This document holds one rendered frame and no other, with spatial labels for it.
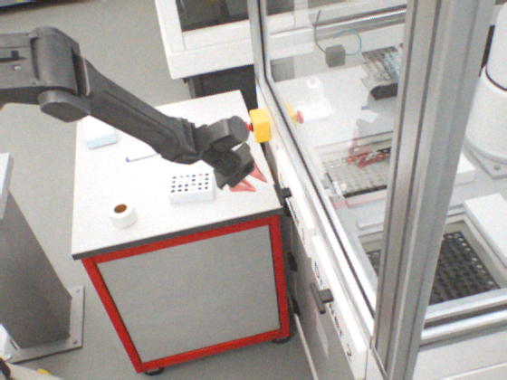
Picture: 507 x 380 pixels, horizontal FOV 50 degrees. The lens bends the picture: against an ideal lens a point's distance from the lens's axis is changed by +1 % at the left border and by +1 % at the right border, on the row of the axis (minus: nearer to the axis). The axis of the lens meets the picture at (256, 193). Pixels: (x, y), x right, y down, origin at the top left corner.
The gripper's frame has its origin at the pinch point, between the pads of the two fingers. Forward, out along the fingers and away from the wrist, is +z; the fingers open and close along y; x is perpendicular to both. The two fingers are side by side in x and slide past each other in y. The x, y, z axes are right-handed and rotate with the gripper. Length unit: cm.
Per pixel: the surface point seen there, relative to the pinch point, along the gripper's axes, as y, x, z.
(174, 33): -9, 83, -5
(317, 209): 8.6, -12.7, 5.2
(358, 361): 1.5, -43.1, 11.4
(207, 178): -20.0, 27.1, 9.0
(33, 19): -153, 354, 13
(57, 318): -112, 41, 22
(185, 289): -50, 14, 25
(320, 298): 0.4, -29.2, 8.7
